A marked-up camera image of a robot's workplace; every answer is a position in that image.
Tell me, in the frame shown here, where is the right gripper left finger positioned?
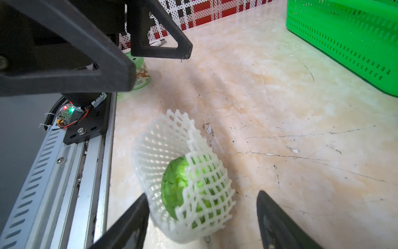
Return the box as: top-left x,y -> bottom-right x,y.
90,194 -> 150,249

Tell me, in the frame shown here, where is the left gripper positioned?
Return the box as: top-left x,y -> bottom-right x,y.
1,1 -> 193,96

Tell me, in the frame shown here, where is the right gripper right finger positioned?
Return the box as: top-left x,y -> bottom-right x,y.
257,190 -> 321,249

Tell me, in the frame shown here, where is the green custard apple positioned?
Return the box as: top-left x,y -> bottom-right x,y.
161,155 -> 230,229

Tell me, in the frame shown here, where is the green basket with apples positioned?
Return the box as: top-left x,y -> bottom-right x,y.
286,1 -> 398,96

